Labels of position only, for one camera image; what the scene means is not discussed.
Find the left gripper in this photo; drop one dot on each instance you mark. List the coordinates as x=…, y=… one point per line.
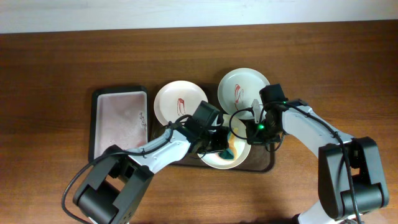
x=221, y=142

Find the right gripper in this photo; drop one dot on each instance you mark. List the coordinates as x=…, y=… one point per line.
x=254, y=139

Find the green yellow sponge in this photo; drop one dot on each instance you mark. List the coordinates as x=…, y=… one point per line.
x=230, y=153

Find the white plate front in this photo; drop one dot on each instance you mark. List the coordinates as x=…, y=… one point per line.
x=239, y=152

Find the white plate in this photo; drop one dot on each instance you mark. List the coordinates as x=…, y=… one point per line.
x=176, y=99
x=239, y=152

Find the pale green plate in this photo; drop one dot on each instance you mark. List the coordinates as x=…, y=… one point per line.
x=239, y=88

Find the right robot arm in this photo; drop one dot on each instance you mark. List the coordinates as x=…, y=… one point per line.
x=351, y=180

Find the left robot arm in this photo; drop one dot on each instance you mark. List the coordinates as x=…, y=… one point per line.
x=118, y=179

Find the large brown tray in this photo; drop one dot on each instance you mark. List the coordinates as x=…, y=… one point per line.
x=258, y=158

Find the small black tray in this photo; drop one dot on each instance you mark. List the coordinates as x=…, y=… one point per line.
x=119, y=115

